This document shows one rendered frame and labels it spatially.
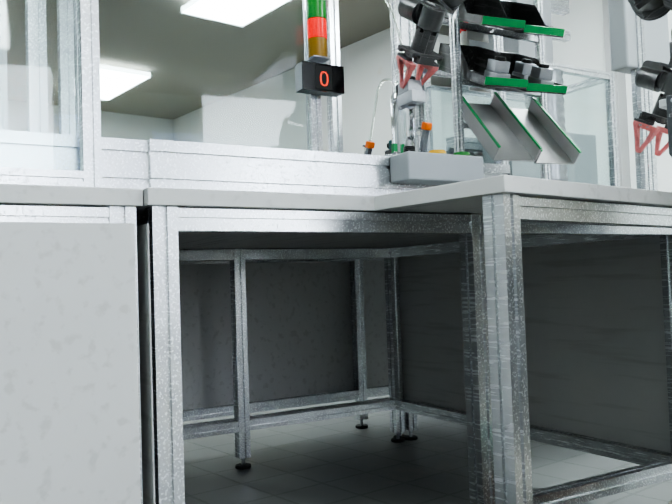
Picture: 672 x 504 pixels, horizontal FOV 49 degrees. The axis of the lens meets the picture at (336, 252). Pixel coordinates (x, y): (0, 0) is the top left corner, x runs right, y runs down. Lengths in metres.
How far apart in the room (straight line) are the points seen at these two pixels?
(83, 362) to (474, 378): 0.84
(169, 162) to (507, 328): 0.68
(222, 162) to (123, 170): 0.19
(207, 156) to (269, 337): 1.96
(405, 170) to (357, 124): 5.94
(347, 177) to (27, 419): 0.77
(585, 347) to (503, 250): 1.21
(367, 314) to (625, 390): 1.54
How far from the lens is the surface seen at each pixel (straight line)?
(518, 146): 2.05
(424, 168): 1.59
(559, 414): 2.58
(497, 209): 1.30
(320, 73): 1.90
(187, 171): 1.41
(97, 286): 1.28
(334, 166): 1.55
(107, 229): 1.29
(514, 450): 1.32
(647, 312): 2.31
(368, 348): 3.58
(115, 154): 1.39
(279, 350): 3.34
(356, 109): 7.54
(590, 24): 5.91
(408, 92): 1.88
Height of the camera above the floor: 0.69
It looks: 2 degrees up
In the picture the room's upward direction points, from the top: 2 degrees counter-clockwise
